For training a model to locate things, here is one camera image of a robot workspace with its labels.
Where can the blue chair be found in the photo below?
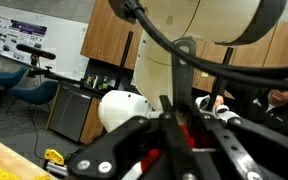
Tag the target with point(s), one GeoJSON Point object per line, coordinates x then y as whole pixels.
{"type": "Point", "coordinates": [40, 95]}

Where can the black camera on tripod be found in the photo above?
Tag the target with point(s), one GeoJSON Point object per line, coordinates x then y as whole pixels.
{"type": "Point", "coordinates": [35, 53]}

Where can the wall poster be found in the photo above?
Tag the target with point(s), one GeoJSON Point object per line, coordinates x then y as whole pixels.
{"type": "Point", "coordinates": [14, 32]}

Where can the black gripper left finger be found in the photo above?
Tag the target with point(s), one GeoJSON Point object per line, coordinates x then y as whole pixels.
{"type": "Point", "coordinates": [112, 156]}

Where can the yellow clamp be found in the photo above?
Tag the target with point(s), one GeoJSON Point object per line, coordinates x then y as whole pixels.
{"type": "Point", "coordinates": [53, 155]}

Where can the wooden wall cabinets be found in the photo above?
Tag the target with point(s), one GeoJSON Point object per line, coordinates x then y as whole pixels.
{"type": "Point", "coordinates": [117, 36]}

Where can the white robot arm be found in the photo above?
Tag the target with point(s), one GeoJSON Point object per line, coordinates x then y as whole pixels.
{"type": "Point", "coordinates": [173, 82]}

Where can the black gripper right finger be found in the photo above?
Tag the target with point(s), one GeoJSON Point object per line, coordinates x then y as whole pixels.
{"type": "Point", "coordinates": [255, 152]}

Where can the person in black jacket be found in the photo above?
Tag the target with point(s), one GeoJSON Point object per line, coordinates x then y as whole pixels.
{"type": "Point", "coordinates": [264, 106]}

